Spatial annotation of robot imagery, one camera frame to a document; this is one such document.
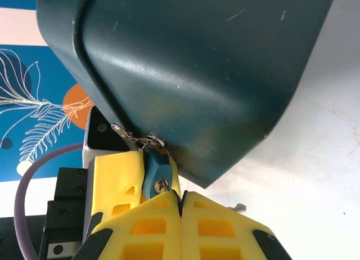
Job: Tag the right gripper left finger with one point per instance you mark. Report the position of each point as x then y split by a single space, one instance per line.
146 232

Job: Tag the teal box with starry print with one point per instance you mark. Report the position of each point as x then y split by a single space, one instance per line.
182 74

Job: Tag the small silver metal piece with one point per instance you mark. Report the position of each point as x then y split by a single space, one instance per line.
238 207

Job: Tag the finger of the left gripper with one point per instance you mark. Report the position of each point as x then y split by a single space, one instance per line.
118 175
175 175

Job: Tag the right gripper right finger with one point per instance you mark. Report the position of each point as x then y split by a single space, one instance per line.
222 234

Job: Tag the small blue padlock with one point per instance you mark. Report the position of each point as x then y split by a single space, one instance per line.
156 167

